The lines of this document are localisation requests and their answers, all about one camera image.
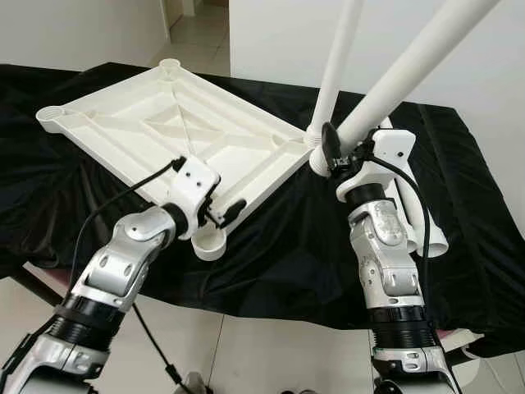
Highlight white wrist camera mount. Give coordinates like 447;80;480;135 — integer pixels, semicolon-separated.
357;127;417;198
168;156;222;239

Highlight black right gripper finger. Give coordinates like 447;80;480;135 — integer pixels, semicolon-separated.
322;123;344;173

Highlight robot right leg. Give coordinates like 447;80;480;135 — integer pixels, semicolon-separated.
287;383;329;394

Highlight black table cloth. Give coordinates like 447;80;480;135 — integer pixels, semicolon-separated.
0;62;525;358

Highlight robot left leg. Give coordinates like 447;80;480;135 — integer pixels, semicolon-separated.
179;371;210;394

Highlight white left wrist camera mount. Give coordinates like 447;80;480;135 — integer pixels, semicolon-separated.
168;156;222;239

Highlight robot leg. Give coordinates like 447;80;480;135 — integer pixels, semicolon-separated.
179;371;210;394
287;383;329;394

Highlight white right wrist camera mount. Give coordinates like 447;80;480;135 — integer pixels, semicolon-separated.
357;127;417;198

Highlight black metal table leg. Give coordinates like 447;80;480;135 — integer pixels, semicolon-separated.
0;263;62;306

